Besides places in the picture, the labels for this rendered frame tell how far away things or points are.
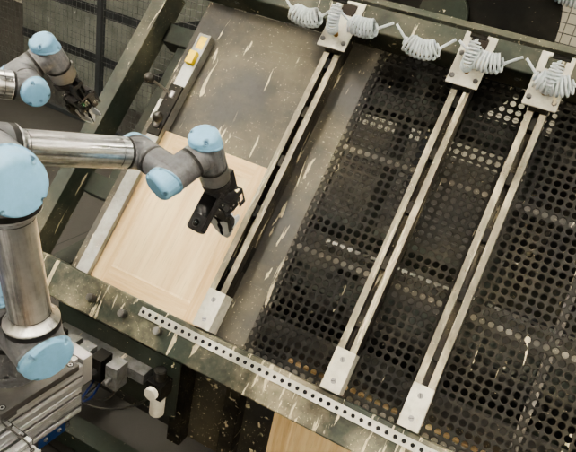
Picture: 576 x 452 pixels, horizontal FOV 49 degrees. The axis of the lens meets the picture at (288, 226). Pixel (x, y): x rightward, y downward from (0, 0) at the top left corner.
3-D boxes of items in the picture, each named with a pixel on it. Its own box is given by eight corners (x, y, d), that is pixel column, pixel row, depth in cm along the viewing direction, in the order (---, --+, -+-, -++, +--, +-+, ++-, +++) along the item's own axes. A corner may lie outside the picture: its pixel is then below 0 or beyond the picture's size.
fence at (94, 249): (82, 270, 217) (75, 267, 213) (204, 39, 233) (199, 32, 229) (92, 275, 215) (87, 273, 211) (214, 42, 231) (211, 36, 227)
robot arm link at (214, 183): (214, 183, 147) (187, 170, 150) (218, 195, 150) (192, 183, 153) (233, 162, 150) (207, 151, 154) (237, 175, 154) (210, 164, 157)
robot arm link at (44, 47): (20, 40, 174) (46, 24, 176) (39, 68, 183) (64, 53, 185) (31, 54, 170) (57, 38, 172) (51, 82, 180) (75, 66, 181)
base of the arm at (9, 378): (4, 398, 142) (2, 364, 137) (-39, 367, 148) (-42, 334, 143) (57, 365, 154) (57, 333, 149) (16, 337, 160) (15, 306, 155)
